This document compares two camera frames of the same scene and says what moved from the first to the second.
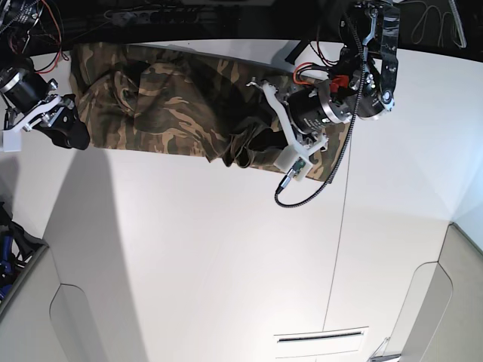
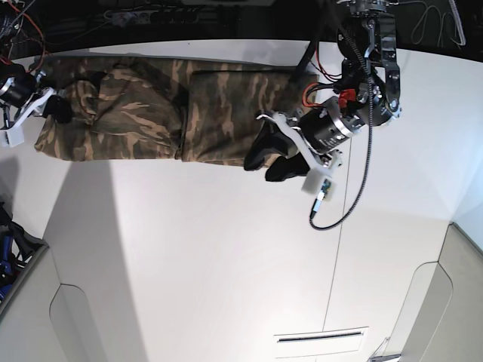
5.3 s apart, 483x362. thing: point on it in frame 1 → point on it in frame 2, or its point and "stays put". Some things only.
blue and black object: (19, 250) stays put
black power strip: (154, 17) stays put
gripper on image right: (304, 111) → (318, 133)
